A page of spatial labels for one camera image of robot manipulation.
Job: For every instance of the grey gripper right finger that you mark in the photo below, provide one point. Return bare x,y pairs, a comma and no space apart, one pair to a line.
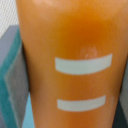
121,115

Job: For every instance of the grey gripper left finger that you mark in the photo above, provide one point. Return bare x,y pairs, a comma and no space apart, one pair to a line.
14,88

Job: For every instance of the orange bread loaf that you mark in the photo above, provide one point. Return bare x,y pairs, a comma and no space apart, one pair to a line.
76,52

